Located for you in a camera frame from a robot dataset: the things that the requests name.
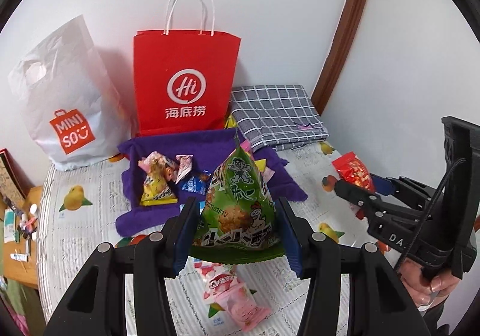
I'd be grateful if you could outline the pink white candy packet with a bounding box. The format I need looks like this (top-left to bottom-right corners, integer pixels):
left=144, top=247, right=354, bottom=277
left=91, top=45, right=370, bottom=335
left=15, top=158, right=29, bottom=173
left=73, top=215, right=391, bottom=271
left=193, top=259, right=271, bottom=332

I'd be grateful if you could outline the red snack packet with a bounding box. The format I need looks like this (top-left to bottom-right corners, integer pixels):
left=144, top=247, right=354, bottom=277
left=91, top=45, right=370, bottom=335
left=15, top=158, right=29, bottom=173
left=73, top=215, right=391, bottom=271
left=331, top=151, right=376, bottom=221

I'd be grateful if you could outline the pink yellow snack bag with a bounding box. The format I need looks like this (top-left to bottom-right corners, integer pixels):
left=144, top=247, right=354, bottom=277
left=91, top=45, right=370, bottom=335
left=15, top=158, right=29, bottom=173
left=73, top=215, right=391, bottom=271
left=240, top=139, right=275, bottom=183

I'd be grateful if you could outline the wooden side table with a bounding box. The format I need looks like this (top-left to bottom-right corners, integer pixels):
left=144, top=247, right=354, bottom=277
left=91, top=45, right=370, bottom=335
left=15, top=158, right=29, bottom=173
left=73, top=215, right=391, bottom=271
left=1, top=187, right=42, bottom=290

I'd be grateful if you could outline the pink cartoon snack packet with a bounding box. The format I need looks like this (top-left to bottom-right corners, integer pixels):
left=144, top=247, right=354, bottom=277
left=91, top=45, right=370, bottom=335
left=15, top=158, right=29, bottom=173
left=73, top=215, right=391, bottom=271
left=137, top=151, right=193, bottom=184

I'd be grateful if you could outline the person's right hand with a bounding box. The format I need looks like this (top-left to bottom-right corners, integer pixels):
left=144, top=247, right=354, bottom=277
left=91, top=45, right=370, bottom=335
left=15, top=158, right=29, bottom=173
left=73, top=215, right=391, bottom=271
left=399, top=259, right=461, bottom=308

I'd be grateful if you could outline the fruit print table cover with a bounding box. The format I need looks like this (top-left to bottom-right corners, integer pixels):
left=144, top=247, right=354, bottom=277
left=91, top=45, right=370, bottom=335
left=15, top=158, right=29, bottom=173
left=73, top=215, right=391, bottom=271
left=37, top=143, right=374, bottom=335

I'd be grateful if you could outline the green triangular snack bag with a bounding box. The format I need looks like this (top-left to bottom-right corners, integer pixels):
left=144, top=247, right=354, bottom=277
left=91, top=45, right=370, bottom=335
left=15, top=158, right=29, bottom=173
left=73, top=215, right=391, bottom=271
left=190, top=143, right=285, bottom=265

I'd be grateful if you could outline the brown wooden door frame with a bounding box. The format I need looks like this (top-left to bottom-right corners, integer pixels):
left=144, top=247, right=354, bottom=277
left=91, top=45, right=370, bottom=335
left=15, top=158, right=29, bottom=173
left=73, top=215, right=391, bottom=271
left=312, top=0, right=367, bottom=114

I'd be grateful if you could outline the white Miniso plastic bag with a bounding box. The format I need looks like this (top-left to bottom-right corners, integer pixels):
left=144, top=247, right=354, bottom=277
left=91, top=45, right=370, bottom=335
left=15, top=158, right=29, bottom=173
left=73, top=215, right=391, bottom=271
left=8, top=16, right=132, bottom=171

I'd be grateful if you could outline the small blue snack packet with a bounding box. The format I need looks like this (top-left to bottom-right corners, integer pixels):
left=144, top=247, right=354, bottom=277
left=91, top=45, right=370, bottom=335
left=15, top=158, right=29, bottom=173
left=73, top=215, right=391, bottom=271
left=180, top=171, right=211, bottom=195

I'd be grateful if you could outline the purple fluffy towel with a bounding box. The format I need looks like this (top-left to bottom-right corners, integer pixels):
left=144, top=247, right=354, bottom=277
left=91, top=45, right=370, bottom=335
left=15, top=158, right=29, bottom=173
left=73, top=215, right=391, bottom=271
left=115, top=128, right=308, bottom=239

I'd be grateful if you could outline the grey checked folded cloth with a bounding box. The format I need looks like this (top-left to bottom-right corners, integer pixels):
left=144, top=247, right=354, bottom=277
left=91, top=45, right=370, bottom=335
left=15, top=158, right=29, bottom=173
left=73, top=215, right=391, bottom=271
left=230, top=84, right=329, bottom=152

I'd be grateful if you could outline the red Haidilao paper bag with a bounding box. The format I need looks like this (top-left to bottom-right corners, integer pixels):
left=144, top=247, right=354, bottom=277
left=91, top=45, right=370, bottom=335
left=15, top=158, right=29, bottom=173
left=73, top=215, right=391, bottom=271
left=133, top=0, right=241, bottom=136

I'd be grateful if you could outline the framed picture brown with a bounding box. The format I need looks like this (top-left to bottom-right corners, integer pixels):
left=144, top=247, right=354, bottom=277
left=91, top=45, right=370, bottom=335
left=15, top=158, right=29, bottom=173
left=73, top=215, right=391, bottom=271
left=0, top=149, right=25, bottom=208

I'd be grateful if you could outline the yellow triangular snack bag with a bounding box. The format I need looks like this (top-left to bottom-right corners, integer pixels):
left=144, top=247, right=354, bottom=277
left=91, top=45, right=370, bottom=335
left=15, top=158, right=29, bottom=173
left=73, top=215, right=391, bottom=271
left=140, top=173, right=177, bottom=207

